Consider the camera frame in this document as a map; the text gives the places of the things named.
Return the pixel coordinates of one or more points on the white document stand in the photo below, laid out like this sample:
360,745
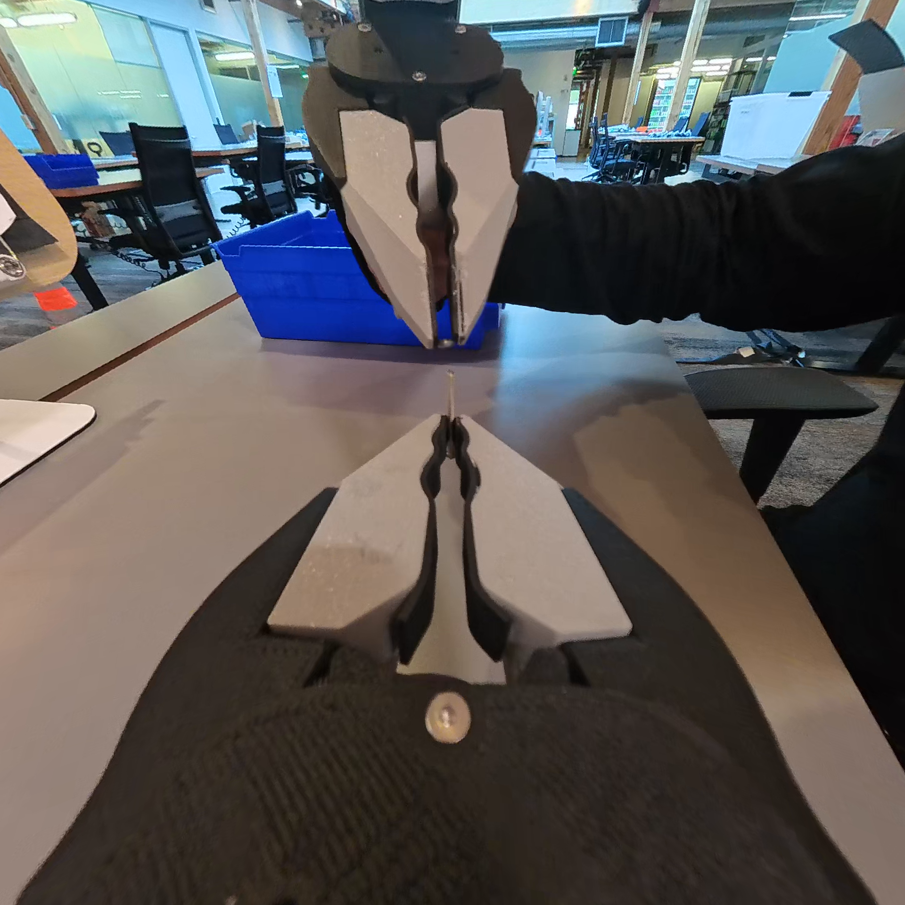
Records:
42,431

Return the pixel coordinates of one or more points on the thin metal screw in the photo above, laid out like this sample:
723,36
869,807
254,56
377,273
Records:
450,403

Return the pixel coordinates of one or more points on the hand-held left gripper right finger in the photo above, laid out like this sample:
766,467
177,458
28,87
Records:
544,558

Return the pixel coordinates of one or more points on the small blue bin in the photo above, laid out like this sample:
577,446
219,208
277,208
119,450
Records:
63,170

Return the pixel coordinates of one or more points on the person's right forearm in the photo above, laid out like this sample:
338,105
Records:
672,247

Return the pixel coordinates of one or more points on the orange traffic cone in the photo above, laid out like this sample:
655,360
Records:
56,298

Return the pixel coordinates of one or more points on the slanted wooden beam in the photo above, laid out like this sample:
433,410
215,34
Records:
848,78

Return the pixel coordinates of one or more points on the wooden column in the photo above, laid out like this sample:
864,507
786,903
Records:
265,63
672,63

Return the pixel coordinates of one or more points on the grey desk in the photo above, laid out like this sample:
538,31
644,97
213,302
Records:
106,332
141,565

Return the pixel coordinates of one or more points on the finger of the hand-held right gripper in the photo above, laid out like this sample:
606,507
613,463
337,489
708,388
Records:
484,184
375,191

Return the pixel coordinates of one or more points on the black chair headrest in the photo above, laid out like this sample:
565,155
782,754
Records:
862,46

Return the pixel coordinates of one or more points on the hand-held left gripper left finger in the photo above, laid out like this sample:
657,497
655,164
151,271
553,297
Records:
360,558

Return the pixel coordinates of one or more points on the wooden background desk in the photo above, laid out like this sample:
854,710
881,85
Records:
127,182

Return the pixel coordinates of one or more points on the blue plastic bin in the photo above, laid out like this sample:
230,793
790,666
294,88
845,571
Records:
297,290

